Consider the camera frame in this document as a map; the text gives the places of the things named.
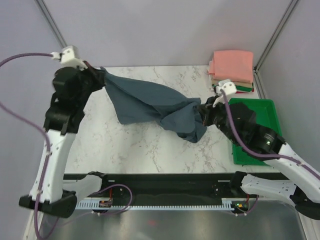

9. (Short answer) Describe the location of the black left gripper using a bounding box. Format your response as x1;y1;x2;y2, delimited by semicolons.
73;60;106;109

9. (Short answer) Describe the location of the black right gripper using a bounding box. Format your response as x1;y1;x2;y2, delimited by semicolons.
196;94;240;145

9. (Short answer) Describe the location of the blue-grey t-shirt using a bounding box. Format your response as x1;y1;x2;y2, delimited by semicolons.
101;68;207;143

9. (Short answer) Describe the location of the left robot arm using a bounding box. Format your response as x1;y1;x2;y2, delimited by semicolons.
18;66;110;219

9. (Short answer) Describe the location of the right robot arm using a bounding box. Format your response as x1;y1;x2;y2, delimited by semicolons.
197;97;320;220

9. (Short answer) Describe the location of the folded beige t-shirt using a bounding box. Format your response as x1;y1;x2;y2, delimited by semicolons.
211;79;253;89

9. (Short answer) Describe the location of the folded green t-shirt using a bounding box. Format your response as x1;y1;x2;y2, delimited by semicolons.
211;84;254;93

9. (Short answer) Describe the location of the folded red t-shirt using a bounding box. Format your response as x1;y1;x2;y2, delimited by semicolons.
236;89;255;94

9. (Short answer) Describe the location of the green plastic tray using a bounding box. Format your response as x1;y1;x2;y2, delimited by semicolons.
229;98;282;167

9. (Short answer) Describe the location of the folded salmon pink t-shirt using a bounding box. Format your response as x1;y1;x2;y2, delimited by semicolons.
208;50;254;84

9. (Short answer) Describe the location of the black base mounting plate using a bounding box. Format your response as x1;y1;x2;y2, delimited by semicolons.
62;172;288;201

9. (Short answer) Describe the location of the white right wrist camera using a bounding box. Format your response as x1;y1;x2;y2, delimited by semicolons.
212;79;237;108

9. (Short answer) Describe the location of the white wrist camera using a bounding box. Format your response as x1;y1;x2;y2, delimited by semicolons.
51;45;88;71
212;79;237;108

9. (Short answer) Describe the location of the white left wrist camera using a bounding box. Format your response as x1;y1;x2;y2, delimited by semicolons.
51;45;88;71

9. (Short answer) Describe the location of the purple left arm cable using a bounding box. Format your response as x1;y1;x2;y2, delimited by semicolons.
0;51;55;238

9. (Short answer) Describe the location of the white slotted cable duct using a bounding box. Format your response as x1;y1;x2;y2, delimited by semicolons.
75;197;234;211

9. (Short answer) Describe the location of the left aluminium frame post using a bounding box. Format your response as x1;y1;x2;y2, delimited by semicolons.
34;0;68;48

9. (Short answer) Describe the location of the aluminium frame post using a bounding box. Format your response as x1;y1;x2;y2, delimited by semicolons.
34;0;68;48
253;0;300;75

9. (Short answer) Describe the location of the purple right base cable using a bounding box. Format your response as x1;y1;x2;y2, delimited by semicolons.
231;193;260;217

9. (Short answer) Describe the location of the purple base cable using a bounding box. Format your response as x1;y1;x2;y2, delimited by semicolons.
91;183;133;216
231;193;260;217

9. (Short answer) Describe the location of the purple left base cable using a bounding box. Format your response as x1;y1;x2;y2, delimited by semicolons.
91;183;133;216

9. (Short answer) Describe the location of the right aluminium frame post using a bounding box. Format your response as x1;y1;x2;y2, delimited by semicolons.
253;0;300;75

